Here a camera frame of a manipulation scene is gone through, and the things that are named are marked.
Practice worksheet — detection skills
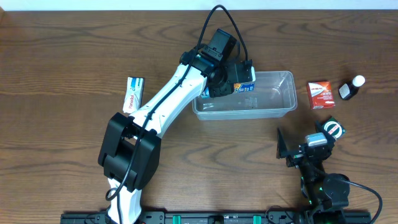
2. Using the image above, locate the blue KoolFever box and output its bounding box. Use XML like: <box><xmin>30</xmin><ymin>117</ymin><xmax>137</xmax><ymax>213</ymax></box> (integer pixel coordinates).
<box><xmin>200</xmin><ymin>82</ymin><xmax>255</xmax><ymax>99</ymax></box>

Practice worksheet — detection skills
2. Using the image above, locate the white Panadol box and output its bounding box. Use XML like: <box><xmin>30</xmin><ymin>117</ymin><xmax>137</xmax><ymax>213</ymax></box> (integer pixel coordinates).
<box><xmin>123</xmin><ymin>77</ymin><xmax>144</xmax><ymax>114</ymax></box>

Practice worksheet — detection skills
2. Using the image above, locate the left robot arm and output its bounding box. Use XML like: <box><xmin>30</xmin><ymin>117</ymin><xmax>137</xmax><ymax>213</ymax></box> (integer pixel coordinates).
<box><xmin>98</xmin><ymin>29</ymin><xmax>256</xmax><ymax>223</ymax></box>

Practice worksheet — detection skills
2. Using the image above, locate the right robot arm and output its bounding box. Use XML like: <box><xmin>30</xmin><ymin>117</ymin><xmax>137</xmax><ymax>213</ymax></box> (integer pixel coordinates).
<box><xmin>276</xmin><ymin>122</ymin><xmax>350</xmax><ymax>223</ymax></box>

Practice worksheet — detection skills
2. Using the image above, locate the clear plastic container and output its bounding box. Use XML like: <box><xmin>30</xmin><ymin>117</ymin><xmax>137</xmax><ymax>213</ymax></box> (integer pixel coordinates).
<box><xmin>192</xmin><ymin>71</ymin><xmax>297</xmax><ymax>121</ymax></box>

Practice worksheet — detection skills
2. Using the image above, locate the dark green round-label box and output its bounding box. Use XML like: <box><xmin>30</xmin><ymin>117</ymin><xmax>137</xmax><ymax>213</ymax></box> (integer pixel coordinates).
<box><xmin>322</xmin><ymin>116</ymin><xmax>346</xmax><ymax>140</ymax></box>

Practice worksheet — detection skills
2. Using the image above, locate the red medicine box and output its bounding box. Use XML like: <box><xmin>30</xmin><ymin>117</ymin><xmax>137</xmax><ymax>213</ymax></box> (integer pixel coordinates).
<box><xmin>307</xmin><ymin>81</ymin><xmax>335</xmax><ymax>110</ymax></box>

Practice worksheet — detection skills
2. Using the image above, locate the dark bottle white cap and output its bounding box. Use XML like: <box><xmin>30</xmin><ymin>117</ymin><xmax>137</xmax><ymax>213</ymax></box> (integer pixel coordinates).
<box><xmin>338</xmin><ymin>75</ymin><xmax>366</xmax><ymax>100</ymax></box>

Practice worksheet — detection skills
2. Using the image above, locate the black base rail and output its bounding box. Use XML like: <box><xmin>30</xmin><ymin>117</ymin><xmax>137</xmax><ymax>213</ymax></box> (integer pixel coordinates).
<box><xmin>60</xmin><ymin>210</ymin><xmax>373</xmax><ymax>224</ymax></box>

